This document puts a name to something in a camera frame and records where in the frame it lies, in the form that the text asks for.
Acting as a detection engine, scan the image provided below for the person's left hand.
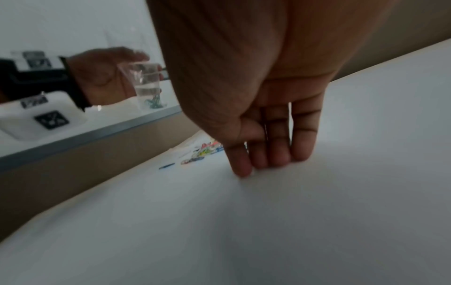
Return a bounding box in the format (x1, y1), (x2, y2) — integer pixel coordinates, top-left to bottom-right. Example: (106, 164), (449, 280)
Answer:
(66, 46), (166, 108)

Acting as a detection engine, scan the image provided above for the person's right hand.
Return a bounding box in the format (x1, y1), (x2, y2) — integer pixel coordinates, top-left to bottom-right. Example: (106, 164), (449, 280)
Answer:
(146, 0), (399, 179)

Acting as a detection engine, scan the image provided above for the clear zip plastic bag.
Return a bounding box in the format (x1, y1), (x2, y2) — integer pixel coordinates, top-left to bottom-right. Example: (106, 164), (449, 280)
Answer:
(103, 27), (169, 112)

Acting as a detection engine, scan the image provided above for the bundle of colourful paper clips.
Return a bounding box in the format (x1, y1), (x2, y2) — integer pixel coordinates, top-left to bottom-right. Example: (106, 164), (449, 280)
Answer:
(140, 93), (166, 111)

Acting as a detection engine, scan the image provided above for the pile of colourful paper clips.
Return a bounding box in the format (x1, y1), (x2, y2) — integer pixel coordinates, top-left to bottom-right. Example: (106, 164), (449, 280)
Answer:
(158, 140), (226, 170)

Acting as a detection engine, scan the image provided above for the black wristband with marker tags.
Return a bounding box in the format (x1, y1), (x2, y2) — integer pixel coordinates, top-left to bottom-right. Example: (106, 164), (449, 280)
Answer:
(0, 49), (89, 112)

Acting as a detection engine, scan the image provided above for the white marker cube on wrist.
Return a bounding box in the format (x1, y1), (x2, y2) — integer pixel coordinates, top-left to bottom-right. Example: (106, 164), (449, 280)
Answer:
(0, 91), (88, 141)

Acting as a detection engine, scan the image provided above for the glass topped desk partition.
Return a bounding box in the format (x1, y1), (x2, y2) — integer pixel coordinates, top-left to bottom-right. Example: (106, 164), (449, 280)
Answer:
(0, 102), (212, 243)

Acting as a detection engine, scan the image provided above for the beige desk partition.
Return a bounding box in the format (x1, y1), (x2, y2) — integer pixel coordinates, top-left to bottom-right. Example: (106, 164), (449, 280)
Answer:
(329, 0), (451, 83)

